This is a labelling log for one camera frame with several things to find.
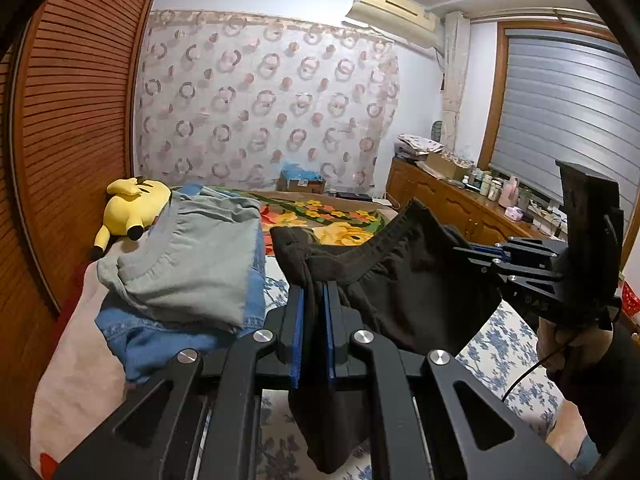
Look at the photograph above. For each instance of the grey window blind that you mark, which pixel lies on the grey window blind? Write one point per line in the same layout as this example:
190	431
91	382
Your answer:
565	110

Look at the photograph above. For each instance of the colourful flower blanket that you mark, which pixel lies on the colourful flower blanket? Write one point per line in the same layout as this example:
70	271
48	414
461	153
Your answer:
340	230

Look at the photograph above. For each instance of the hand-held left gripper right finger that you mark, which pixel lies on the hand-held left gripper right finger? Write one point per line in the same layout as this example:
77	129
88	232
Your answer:
330	330

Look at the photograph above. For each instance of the wall air conditioner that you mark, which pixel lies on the wall air conditioner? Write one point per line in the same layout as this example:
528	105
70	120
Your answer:
390	12

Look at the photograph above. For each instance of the cardboard box with blue cloth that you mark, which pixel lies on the cardboard box with blue cloth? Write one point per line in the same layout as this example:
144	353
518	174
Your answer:
301	180

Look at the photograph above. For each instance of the open cardboard box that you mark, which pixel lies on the open cardboard box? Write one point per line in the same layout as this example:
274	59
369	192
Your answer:
445	167

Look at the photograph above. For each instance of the grey-green folded pants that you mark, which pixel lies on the grey-green folded pants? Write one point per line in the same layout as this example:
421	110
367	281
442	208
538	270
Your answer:
200	265

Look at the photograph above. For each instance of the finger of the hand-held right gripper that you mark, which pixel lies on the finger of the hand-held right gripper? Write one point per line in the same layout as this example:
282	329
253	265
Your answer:
530	272
525	251

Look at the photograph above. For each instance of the cream lace curtain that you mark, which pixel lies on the cream lace curtain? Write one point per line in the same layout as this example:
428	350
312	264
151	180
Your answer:
456	80

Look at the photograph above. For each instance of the group of small bottles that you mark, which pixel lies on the group of small bottles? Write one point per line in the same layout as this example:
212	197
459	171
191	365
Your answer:
485	185

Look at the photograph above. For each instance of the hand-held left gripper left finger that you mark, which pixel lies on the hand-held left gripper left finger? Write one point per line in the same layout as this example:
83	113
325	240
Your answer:
298	330

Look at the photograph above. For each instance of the pink bottle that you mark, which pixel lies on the pink bottle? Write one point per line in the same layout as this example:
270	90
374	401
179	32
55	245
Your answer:
510	192

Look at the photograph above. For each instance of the blue-grey cloth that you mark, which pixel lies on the blue-grey cloth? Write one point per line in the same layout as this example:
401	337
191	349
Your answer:
585	457

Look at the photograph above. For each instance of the pink blanket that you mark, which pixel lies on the pink blanket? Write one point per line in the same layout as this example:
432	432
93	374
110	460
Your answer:
70	385

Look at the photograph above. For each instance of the blue denim jeans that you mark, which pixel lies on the blue denim jeans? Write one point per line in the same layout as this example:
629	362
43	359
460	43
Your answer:
165	345

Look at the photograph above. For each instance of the person's right forearm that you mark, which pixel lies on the person's right forearm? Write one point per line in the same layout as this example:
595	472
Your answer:
605	395

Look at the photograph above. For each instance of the pink tissue box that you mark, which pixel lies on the pink tissue box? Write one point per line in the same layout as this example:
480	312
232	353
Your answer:
514	213

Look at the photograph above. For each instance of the wooden cabinet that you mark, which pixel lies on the wooden cabinet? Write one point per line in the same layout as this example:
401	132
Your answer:
450	210

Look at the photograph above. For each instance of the black pants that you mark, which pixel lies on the black pants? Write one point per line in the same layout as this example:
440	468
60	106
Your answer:
400	285

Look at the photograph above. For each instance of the small round fan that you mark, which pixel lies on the small round fan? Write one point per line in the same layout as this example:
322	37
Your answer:
437	131

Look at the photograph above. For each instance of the person's right hand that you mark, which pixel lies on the person's right hand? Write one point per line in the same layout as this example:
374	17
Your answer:
555	342

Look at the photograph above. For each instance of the yellow plush toy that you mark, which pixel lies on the yellow plush toy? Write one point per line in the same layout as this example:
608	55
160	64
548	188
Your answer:
135	205

